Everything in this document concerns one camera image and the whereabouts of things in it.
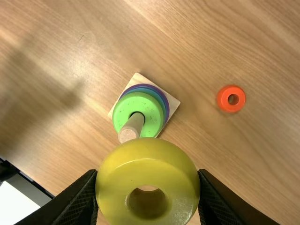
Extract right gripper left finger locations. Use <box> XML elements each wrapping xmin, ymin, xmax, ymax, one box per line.
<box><xmin>14</xmin><ymin>168</ymin><xmax>98</xmax><ymax>225</ymax></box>

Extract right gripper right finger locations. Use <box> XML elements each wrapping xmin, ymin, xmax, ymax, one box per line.
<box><xmin>196</xmin><ymin>168</ymin><xmax>282</xmax><ymax>225</ymax></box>

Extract yellow ring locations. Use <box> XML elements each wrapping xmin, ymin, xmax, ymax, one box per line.
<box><xmin>94</xmin><ymin>137</ymin><xmax>202</xmax><ymax>225</ymax></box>

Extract wooden peg base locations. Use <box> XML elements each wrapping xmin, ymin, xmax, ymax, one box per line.
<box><xmin>107</xmin><ymin>72</ymin><xmax>181</xmax><ymax>144</ymax></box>

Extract orange ring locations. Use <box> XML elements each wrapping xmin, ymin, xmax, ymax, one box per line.
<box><xmin>216</xmin><ymin>84</ymin><xmax>247</xmax><ymax>114</ymax></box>

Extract light green ring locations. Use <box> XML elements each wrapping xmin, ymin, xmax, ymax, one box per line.
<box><xmin>112</xmin><ymin>91</ymin><xmax>165</xmax><ymax>139</ymax></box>

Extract light blue ring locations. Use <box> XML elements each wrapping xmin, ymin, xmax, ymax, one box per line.
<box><xmin>121</xmin><ymin>87</ymin><xmax>167</xmax><ymax>129</ymax></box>

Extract dark blue ring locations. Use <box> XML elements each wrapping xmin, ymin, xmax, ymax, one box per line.
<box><xmin>122</xmin><ymin>85</ymin><xmax>169</xmax><ymax>127</ymax></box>

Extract purple ring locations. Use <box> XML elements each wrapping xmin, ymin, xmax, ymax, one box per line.
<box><xmin>123</xmin><ymin>83</ymin><xmax>171</xmax><ymax>125</ymax></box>

